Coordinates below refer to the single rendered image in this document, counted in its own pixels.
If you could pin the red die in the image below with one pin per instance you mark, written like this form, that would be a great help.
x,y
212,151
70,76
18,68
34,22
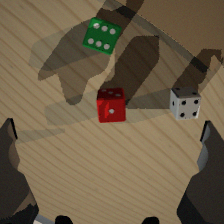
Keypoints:
x,y
111,105

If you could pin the green die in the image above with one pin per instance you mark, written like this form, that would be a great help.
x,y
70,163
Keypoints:
x,y
101,35

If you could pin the white die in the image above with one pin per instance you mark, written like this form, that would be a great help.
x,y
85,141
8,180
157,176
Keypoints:
x,y
185,103

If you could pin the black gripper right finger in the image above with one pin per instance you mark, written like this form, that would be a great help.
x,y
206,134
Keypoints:
x,y
203,200

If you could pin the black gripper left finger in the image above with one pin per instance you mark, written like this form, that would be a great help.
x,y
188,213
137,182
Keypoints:
x,y
17,202

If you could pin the tan flat mat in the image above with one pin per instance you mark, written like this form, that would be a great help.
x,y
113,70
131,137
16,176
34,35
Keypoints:
x,y
197,25

